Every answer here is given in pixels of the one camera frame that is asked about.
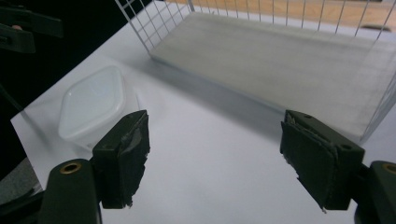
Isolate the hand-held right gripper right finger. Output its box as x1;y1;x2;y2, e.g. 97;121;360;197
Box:
279;108;366;214

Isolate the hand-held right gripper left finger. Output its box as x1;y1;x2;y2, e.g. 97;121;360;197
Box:
91;109;151;210

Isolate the white plastic container with lid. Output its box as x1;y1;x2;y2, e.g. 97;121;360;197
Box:
57;64;140;149

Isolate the dark cable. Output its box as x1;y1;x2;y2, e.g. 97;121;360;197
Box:
0;83;25;112

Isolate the wire rack with metal base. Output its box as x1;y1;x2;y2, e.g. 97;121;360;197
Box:
114;0;396;146

